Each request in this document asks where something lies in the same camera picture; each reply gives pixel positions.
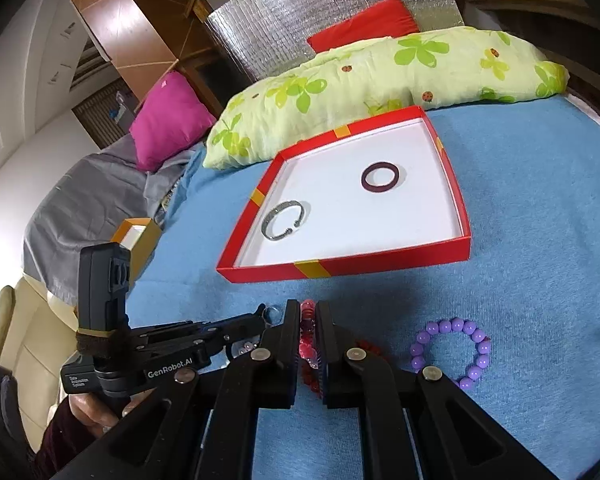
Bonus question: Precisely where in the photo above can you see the silver foil mat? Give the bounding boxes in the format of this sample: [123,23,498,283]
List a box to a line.
[205,0,466,84]

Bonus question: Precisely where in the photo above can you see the person's left hand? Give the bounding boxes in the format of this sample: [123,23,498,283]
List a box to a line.
[69,393,142,437]

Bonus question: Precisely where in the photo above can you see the wooden cabinet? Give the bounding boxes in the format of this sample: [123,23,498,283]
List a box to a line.
[57,0,216,107]

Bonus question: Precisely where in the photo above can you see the dark quilted jacket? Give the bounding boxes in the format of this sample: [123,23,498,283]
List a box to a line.
[0,360,33,466]

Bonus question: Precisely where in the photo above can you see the red bead bracelet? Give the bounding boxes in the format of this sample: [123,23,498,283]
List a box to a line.
[298,299,388,394]

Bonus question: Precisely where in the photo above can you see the small yellow box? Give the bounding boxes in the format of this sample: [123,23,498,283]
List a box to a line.
[111,217,163,281]

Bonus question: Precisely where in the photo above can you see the dark purple bangle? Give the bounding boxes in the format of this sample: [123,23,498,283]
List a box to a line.
[361,161,401,194]

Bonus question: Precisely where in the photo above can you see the person's left forearm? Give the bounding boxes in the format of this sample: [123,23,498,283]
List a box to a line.
[32,402,98,480]

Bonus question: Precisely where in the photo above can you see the green floral pillow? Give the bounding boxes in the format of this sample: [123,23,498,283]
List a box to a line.
[202,25,569,170]

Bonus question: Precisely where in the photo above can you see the cream armchair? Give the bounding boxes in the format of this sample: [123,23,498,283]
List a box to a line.
[0,277,81,441]

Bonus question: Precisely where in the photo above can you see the silver open bangle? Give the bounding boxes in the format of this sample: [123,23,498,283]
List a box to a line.
[260,200,305,241]

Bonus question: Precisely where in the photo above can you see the grey cloth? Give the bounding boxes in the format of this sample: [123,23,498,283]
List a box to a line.
[22,132,206,306]

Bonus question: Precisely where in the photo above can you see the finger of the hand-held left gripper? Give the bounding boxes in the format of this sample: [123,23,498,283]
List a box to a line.
[200,329,262,367]
[200,306,270,342]

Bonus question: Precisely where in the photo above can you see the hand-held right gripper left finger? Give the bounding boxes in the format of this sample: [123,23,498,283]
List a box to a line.
[45,300,302,480]

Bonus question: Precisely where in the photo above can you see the blue bed sheet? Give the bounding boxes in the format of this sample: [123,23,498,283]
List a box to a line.
[125,92,600,480]

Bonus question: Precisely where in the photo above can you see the purple bead bracelet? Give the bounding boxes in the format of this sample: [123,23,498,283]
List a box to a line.
[410,316,493,391]

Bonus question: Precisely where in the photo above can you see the pink cushion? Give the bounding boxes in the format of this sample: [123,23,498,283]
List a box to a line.
[129,71,217,172]

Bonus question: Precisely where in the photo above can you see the red cushion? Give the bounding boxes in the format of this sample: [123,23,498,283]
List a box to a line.
[307,0,421,54]

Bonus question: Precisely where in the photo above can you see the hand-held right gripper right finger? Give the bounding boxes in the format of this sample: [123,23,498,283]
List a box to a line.
[318,300,577,480]

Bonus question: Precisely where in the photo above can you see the red cardboard box lid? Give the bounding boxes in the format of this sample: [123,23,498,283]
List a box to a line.
[216,106,471,284]

